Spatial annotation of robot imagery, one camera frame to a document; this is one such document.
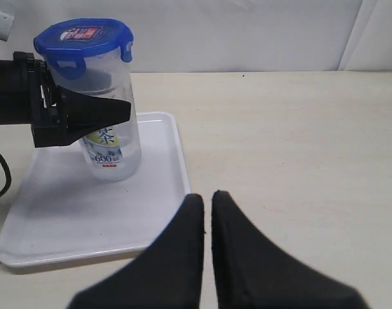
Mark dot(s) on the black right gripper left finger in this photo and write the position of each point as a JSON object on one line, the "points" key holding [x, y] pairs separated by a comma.
{"points": [[168, 274]]}

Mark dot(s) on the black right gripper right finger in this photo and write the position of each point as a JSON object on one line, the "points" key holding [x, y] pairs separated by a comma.
{"points": [[252, 272]]}

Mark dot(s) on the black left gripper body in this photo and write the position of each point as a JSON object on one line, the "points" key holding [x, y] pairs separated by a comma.
{"points": [[47, 114]]}

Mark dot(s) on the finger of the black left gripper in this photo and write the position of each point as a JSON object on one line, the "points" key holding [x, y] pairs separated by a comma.
{"points": [[98, 81], [80, 115]]}

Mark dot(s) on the clear plastic container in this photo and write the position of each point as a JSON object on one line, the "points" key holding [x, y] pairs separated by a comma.
{"points": [[112, 153]]}

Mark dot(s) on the blue plastic container lid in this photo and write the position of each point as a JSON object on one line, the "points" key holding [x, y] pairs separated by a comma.
{"points": [[65, 46]]}

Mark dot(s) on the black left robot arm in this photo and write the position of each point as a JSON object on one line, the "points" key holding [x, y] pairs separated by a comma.
{"points": [[14, 98]]}

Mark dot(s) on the white plastic tray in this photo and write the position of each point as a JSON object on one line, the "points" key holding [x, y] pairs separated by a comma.
{"points": [[62, 213]]}

